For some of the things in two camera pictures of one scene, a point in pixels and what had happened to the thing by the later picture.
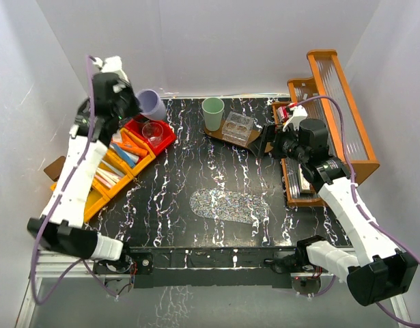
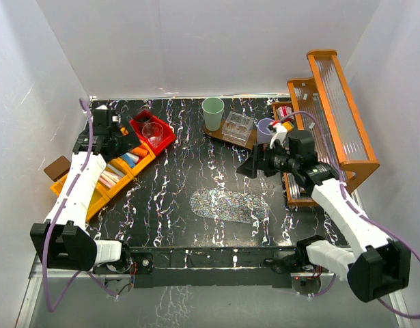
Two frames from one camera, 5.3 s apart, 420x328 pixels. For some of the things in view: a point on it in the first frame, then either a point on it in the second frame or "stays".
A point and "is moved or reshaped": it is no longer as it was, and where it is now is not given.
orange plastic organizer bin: x=125 y=156 stays
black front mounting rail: x=202 y=268 stays
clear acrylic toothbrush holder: x=238 y=128 stays
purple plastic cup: x=151 y=104 is moved or reshaped
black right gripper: x=269 y=135 -> x=250 y=167
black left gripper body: x=130 y=106 -> x=115 y=134
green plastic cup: x=213 y=108 stays
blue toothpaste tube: x=128 y=157 stays
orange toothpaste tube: x=130 y=147 stays
